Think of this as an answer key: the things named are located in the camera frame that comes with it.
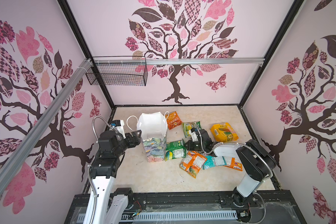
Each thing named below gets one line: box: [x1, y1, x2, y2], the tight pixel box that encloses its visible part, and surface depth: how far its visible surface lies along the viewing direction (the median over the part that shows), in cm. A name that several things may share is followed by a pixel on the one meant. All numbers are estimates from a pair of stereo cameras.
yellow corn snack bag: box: [210, 122, 239, 143], surface depth 97 cm
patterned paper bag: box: [136, 111, 168, 163], surface depth 83 cm
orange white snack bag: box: [179, 150, 208, 179], surface depth 87 cm
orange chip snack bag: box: [164, 111, 183, 130], surface depth 111 cm
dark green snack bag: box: [164, 139, 187, 162], surface depth 92 cm
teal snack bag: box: [202, 155, 228, 170], surface depth 87 cm
